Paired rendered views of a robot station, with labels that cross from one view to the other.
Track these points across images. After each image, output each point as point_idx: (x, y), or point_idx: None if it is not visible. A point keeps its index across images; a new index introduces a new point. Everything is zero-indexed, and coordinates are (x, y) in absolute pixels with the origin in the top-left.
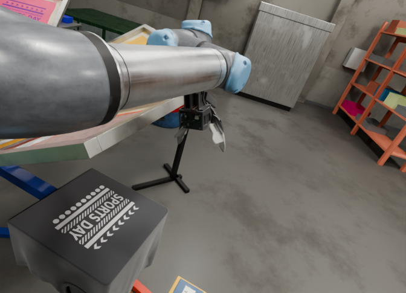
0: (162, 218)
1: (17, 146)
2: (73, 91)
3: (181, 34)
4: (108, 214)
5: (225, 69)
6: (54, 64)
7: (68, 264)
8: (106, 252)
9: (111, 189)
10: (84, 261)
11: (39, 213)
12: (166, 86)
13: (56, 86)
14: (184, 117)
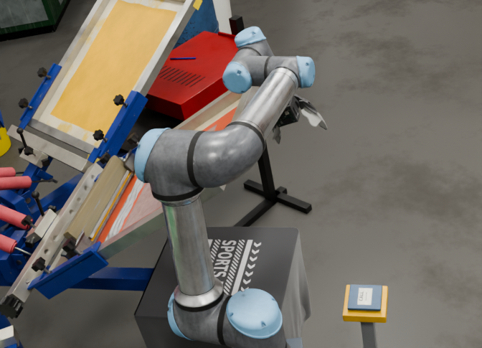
0: (297, 241)
1: (102, 232)
2: (253, 149)
3: (247, 61)
4: (231, 264)
5: (295, 79)
6: (244, 143)
7: None
8: None
9: (214, 239)
10: None
11: (158, 296)
12: (273, 120)
13: (249, 151)
14: None
